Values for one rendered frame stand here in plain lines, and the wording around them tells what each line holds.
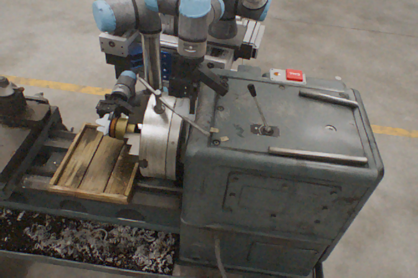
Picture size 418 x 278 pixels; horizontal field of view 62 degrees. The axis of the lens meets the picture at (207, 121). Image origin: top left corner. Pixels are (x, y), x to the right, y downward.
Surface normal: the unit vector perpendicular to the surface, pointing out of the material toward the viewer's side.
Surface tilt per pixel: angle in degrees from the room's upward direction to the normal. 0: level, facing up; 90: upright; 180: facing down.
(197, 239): 90
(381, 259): 0
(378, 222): 0
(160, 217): 88
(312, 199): 90
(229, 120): 0
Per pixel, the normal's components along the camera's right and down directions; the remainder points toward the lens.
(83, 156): 0.07, -0.72
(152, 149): -0.07, 0.26
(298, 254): -0.11, 0.68
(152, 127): -0.01, -0.16
